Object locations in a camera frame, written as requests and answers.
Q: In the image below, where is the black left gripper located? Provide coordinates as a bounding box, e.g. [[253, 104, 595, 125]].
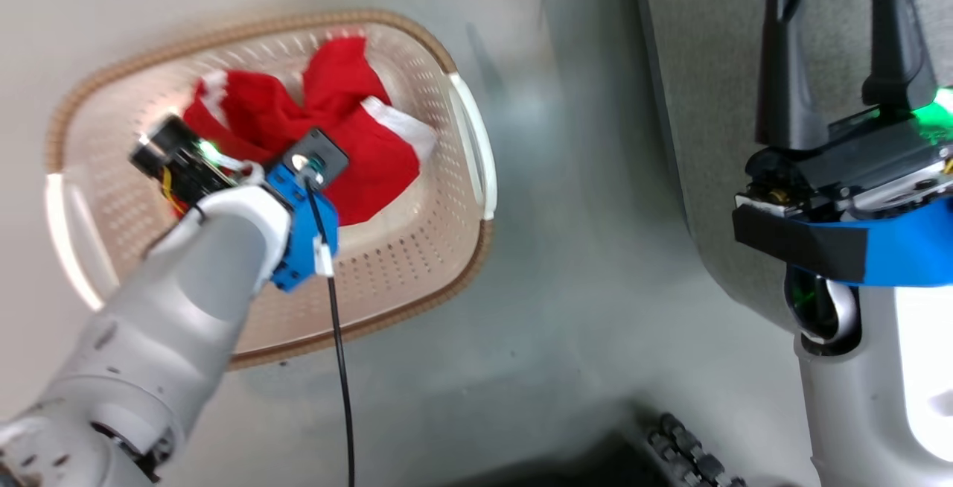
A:
[[130, 114, 248, 217]]

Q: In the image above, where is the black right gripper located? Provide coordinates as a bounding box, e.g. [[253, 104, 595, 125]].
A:
[[733, 0, 953, 226]]

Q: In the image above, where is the red and white garment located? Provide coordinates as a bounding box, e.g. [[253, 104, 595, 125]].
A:
[[181, 35, 439, 227]]

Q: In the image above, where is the grey fabric sofa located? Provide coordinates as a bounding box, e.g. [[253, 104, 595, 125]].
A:
[[631, 0, 953, 339]]

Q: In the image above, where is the beige perforated laundry basket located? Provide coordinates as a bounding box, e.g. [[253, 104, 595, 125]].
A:
[[43, 9, 497, 370]]

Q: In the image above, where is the teal camera connector plug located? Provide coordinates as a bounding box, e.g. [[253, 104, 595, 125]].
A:
[[294, 153, 325, 184]]

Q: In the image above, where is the thin black left gripper cable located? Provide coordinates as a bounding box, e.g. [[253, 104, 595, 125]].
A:
[[304, 174, 357, 487]]

